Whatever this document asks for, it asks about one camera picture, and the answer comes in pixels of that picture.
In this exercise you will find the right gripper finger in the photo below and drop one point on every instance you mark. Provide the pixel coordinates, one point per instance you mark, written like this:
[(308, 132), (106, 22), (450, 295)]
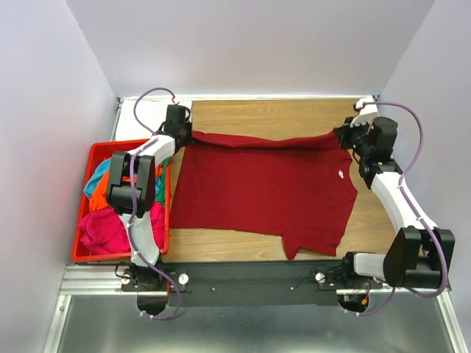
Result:
[(338, 141), (339, 131)]

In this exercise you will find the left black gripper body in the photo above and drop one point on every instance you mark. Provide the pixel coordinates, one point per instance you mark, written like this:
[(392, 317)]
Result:
[(187, 131)]

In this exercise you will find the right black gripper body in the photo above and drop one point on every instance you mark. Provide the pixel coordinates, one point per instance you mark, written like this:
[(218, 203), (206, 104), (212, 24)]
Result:
[(355, 136)]

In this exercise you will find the dark red t shirt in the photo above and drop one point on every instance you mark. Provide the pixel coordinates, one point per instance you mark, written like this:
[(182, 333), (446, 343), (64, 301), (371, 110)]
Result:
[(298, 189)]

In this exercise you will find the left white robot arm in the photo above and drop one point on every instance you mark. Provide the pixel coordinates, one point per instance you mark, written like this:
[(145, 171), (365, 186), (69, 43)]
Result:
[(131, 186)]

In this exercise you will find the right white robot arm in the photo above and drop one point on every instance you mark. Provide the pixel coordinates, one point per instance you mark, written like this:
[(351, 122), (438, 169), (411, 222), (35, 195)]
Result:
[(420, 255)]

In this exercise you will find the green t shirt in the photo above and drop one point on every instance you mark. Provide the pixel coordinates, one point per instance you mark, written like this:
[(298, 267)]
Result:
[(161, 182)]

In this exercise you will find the teal t shirt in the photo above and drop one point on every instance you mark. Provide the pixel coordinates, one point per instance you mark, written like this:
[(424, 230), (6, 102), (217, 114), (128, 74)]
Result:
[(96, 177)]

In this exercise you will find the orange t shirt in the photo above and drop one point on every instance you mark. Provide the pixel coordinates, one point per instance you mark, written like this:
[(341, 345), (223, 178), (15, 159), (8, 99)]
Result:
[(98, 199)]

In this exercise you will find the magenta t shirt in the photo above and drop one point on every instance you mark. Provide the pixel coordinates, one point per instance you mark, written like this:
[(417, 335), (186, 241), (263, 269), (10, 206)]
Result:
[(104, 233)]

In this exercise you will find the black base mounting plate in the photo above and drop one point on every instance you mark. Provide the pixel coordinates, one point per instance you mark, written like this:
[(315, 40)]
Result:
[(241, 284)]

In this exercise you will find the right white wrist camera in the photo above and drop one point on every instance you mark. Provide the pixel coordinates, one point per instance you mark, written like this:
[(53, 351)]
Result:
[(366, 109)]

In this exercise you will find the aluminium frame rail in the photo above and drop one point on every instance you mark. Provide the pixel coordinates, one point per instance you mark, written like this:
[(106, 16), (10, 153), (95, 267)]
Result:
[(97, 280)]

